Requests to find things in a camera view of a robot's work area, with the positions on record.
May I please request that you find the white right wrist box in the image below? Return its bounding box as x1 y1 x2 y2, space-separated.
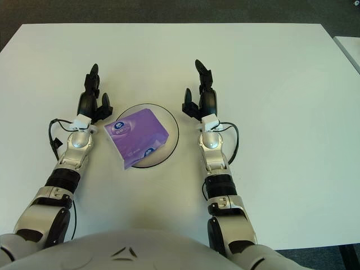
196 114 223 133

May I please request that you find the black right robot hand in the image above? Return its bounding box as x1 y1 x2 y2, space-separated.
182 58 219 122

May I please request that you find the grey robot torso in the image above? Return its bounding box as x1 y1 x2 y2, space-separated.
0 227 310 270

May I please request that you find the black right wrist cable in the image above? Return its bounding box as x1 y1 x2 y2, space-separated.
218 121 240 165

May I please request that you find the purple tissue paper pack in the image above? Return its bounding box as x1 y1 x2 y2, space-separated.
103 109 170 171

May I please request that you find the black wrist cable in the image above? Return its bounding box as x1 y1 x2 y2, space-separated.
218 121 240 165
48 118 77 161

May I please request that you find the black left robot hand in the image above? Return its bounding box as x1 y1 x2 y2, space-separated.
77 64 114 124

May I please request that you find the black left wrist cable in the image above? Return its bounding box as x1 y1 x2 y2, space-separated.
48 118 77 161

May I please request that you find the white side table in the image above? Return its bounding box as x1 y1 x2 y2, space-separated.
333 35 360 75

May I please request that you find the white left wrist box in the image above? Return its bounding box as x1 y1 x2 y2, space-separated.
67 114 98 133

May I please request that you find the white plate with black rim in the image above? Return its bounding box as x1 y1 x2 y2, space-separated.
115 103 180 169

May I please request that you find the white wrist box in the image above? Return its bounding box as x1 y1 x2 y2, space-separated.
196 114 223 133
67 114 98 133

